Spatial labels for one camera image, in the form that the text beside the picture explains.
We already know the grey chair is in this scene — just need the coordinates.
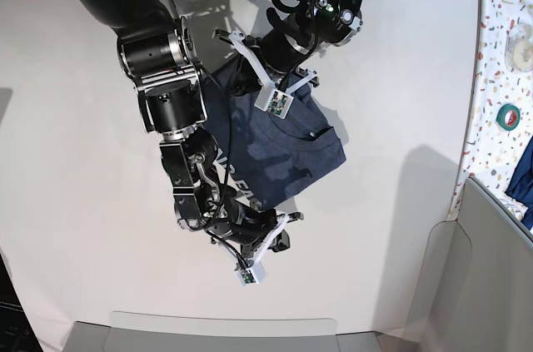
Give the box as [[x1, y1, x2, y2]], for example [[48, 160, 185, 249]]
[[65, 178, 532, 351]]

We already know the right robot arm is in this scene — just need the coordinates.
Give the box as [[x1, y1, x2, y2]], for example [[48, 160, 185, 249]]
[[80, 0, 301, 270]]

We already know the clear tape dispenser roll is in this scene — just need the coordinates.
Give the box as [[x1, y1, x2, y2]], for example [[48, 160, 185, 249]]
[[505, 23, 532, 73]]

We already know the terrazzo patterned side table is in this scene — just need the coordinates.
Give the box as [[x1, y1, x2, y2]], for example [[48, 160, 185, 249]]
[[447, 0, 532, 225]]

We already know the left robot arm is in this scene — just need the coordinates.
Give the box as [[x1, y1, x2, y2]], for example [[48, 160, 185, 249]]
[[239, 0, 363, 92]]

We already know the green tape roll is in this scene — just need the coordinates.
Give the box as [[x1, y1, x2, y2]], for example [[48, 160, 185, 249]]
[[496, 103, 521, 131]]

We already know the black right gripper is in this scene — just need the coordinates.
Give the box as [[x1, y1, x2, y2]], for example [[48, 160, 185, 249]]
[[207, 201, 302, 265]]

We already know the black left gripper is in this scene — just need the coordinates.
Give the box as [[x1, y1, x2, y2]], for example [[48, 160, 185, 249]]
[[214, 27, 320, 94]]

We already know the dark blue printed t-shirt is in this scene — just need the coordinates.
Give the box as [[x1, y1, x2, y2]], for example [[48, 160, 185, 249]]
[[202, 59, 346, 211]]

